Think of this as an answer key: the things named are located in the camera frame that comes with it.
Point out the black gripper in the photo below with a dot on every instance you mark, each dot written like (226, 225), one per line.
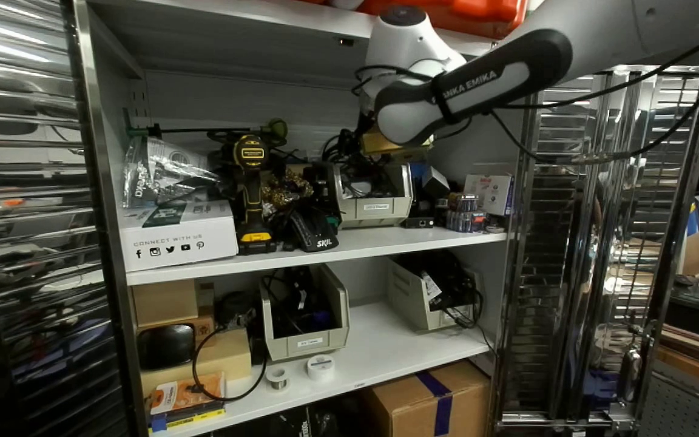
(378, 165)

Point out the white black Franka robot arm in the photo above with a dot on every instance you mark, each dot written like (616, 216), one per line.
(479, 81)

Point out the small dark box stack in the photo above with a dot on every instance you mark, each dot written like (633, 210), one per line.
(464, 215)

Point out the white printed product box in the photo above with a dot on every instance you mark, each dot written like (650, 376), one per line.
(178, 233)

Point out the cardboard box with blue tape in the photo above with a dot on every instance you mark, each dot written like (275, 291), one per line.
(425, 403)

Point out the flat tan cardboard box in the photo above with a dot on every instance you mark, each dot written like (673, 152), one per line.
(225, 354)

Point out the small plain cardboard box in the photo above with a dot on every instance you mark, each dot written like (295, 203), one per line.
(164, 301)

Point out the beige bin with Ethernet label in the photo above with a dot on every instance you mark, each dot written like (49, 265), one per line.
(376, 210)

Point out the black battery charger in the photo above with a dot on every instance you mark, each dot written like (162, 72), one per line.
(310, 226)

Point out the yellow black power drill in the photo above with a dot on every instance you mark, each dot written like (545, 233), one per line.
(251, 189)

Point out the beige bin with white label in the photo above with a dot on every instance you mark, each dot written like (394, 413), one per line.
(412, 305)

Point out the orange plastic case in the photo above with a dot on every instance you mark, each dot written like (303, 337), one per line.
(454, 12)

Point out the metal shelving unit white shelves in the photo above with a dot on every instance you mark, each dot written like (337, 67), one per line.
(383, 348)

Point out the green black rod tool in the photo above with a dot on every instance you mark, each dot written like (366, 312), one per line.
(195, 129)

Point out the beige bin with black items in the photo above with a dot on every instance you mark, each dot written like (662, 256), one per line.
(304, 344)

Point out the white tape roll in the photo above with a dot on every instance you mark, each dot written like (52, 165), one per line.
(320, 368)

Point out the clear plastic bag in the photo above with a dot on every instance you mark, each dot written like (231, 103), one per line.
(164, 170)

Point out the small grey tape roll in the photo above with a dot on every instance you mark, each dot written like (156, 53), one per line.
(278, 376)

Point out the black rounded pouch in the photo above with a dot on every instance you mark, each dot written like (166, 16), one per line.
(166, 345)

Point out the colourful orange yellow book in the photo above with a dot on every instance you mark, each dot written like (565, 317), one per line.
(183, 401)

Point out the silver slatted metal shutter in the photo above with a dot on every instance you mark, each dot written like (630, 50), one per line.
(35, 203)

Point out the olive bar-shaped wrist camera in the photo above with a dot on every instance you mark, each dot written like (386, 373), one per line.
(394, 143)

